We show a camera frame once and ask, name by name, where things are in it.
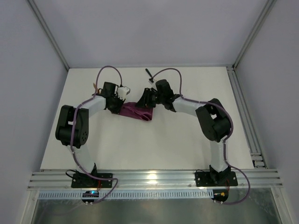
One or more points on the front aluminium rail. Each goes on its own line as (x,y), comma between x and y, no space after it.
(151,179)

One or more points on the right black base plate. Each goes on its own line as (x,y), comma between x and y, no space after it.
(210,179)

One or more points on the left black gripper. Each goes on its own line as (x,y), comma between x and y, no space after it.
(116,105)

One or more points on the left black controller board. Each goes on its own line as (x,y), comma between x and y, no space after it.
(90,196)

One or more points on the corner frame post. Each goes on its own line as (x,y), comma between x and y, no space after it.
(42,22)
(267,8)

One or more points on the aluminium rail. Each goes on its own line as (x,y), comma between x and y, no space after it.
(253,142)
(151,179)

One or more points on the right corner frame post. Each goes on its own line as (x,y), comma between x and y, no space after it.
(267,8)

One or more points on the purple cloth napkin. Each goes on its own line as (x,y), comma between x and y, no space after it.
(130,110)

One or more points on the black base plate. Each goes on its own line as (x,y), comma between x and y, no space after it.
(80,180)
(210,179)

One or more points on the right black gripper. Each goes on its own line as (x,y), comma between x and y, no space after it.
(146,98)

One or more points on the black controller board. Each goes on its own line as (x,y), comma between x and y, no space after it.
(220,196)
(90,196)

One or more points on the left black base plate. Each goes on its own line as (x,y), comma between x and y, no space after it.
(80,180)

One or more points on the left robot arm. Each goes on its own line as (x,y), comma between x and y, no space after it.
(73,130)

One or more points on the left corner frame post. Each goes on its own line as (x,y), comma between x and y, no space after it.
(42,22)

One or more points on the right side aluminium rail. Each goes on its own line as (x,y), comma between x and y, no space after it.
(253,142)

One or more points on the gold fork black handle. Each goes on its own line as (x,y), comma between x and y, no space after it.
(151,79)

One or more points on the right black controller board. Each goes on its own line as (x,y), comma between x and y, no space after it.
(220,196)

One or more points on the slotted cable duct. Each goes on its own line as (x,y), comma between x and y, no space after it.
(129,194)

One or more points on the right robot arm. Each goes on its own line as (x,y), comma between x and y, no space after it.
(215,123)

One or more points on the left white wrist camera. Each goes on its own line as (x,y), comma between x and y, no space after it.
(122,92)

